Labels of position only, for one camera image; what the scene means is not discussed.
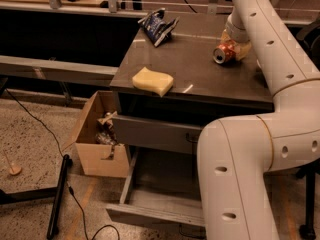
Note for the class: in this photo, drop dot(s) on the grey drawer cabinet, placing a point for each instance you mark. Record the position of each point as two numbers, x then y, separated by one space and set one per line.
202 89

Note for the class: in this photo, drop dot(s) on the blue chip bag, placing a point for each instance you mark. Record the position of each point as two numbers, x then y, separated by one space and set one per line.
156 28

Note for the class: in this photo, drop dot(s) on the red coke can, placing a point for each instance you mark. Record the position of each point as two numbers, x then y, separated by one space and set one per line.
224 52

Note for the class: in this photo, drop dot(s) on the snack bags in box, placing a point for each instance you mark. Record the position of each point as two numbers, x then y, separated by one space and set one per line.
106 133

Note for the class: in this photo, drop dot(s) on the small wooden cone stand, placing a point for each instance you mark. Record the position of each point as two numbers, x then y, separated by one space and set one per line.
14 169

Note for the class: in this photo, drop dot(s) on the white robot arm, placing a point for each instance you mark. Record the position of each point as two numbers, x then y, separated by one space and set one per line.
233 153

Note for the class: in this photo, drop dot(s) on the grey open lower drawer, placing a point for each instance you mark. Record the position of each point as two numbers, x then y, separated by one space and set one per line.
161 192

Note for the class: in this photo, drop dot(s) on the yellow sponge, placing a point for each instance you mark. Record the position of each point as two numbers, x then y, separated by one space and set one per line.
152 81

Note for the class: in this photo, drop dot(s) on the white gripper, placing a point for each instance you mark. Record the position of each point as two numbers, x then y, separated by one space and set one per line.
236 32

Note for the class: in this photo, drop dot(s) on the grey upper drawer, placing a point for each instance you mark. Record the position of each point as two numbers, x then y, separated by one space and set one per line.
155 134

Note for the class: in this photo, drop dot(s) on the black stand base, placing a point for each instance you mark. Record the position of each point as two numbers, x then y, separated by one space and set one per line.
56 193

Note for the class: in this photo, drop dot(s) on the grey metal bench rail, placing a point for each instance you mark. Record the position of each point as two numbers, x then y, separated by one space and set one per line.
57 71

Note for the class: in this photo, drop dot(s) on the cardboard box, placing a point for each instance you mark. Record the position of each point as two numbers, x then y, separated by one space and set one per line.
97 159

